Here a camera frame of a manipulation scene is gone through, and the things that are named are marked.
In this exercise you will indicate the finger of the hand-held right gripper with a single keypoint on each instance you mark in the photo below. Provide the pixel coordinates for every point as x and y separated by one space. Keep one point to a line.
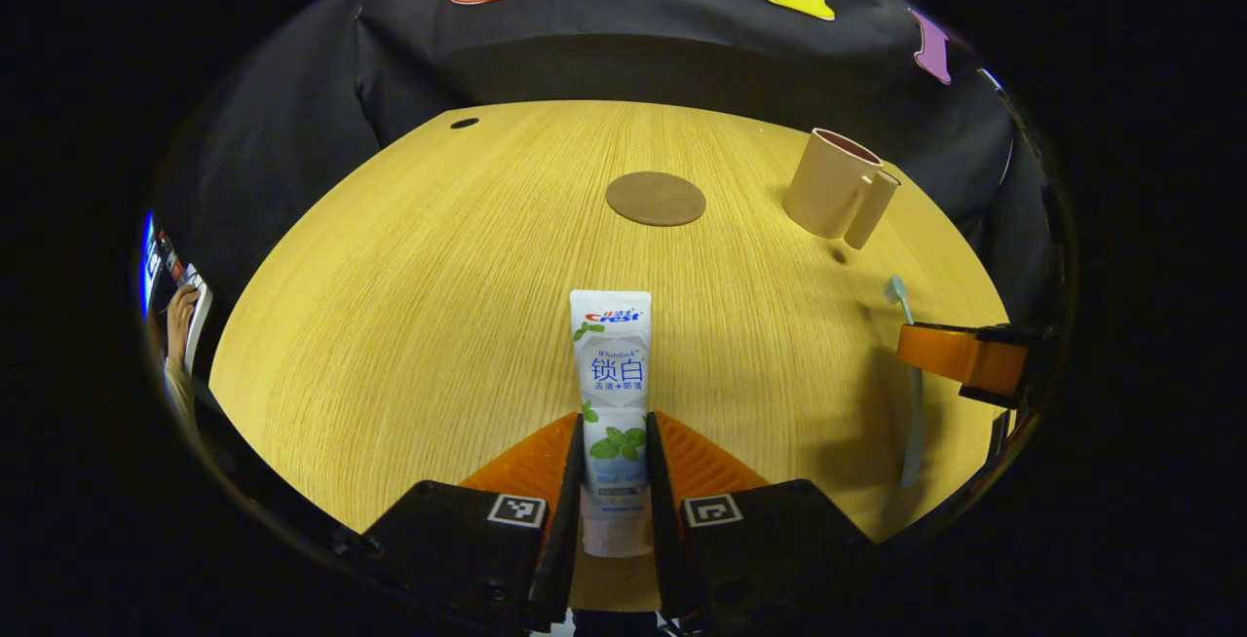
960 355

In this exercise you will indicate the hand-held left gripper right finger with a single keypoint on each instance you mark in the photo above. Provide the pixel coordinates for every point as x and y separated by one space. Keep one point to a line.
667 569

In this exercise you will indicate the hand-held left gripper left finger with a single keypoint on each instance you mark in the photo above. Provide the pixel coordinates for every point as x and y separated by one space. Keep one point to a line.
565 569

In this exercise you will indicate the pale green toothbrush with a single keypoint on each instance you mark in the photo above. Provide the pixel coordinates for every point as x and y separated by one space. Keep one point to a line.
914 423

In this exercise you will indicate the white toothpaste tube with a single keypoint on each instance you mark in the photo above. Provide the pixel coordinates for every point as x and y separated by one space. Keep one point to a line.
614 364

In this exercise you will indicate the beige cup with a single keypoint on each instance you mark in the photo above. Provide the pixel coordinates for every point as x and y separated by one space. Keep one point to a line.
828 184

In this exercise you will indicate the round brown coaster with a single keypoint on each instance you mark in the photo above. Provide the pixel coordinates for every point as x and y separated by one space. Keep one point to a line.
656 199

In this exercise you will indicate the black desk grommet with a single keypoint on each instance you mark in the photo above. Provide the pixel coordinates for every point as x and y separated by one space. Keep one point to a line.
465 123

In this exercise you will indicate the black backdrop cloth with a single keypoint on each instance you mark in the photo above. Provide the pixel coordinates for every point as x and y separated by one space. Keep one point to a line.
585 53

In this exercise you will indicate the computer monitor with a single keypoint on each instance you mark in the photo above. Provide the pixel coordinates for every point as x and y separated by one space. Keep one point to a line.
150 267

